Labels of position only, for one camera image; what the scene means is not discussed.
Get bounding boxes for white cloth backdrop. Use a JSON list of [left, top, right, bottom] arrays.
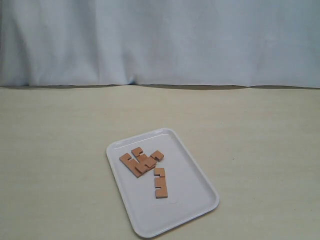
[[0, 0, 320, 88]]

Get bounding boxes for white plastic tray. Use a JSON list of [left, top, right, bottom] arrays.
[[106, 128, 220, 238]]

